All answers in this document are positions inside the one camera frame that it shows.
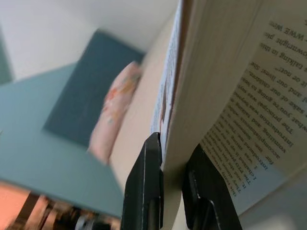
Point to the white paperback book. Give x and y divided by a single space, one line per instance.
211 83

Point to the pink pillow with orange dots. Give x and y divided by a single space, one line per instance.
117 105

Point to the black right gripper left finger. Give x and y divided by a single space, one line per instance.
144 191

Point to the teal upholstered headboard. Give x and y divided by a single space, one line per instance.
88 86

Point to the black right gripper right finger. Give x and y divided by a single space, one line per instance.
206 206

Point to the bed with beige sheet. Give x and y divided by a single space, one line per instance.
144 95

